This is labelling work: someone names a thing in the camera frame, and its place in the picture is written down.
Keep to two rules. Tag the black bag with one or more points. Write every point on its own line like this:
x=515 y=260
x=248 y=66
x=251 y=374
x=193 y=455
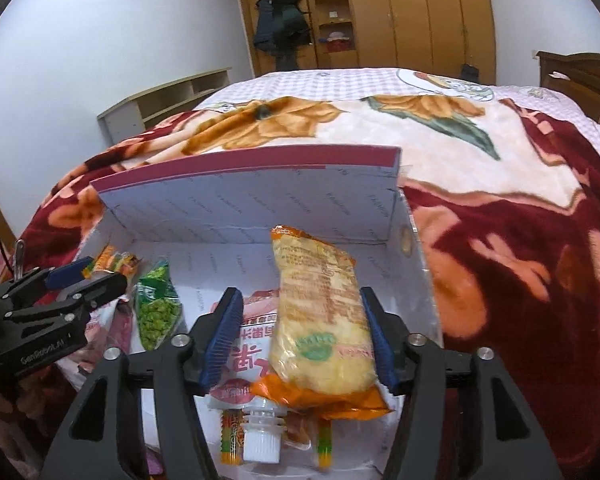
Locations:
x=469 y=72

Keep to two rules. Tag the red floral blanket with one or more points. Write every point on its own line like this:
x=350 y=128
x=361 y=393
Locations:
x=505 y=270

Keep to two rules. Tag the low open shelf unit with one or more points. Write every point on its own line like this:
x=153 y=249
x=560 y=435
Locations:
x=125 y=115

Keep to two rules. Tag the golden noodle packet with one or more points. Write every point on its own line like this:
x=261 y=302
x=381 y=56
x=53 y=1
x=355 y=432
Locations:
x=320 y=320

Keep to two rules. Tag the dark blue hanging jacket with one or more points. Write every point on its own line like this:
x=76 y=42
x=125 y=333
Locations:
x=264 y=25

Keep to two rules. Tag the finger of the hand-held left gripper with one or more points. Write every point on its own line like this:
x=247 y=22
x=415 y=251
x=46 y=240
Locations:
x=67 y=275
x=100 y=287

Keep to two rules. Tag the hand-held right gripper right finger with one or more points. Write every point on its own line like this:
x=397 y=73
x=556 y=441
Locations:
x=380 y=340

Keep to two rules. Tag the small orange striped packet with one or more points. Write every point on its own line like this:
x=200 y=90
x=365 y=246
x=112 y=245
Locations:
x=115 y=262

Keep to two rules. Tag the dark green hanging jacket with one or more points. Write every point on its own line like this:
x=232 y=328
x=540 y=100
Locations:
x=290 y=25

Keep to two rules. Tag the red pot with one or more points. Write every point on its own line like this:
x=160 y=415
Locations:
x=340 y=42

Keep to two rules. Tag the pink spouted jelly pouch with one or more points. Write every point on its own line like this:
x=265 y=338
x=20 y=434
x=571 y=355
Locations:
x=252 y=360

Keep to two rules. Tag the wooden wardrobe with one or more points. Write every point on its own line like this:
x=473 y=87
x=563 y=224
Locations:
x=420 y=15

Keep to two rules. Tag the wooden headboard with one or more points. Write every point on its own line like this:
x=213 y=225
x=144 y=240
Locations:
x=580 y=75

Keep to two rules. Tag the metal clip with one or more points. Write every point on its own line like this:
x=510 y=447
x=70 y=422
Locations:
x=19 y=257

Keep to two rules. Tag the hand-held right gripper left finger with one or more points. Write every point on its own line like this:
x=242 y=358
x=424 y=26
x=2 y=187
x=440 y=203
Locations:
x=225 y=335

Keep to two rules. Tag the yellow striped sausage packet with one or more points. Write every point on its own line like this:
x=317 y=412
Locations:
x=228 y=440

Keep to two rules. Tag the pink cardboard box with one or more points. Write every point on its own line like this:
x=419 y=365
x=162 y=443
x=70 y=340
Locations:
x=230 y=200

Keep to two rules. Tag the pale pink barcode pouch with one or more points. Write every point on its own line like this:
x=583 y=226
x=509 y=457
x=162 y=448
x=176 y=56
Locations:
x=115 y=330

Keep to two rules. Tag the green pea packet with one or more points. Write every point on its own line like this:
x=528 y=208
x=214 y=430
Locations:
x=155 y=310

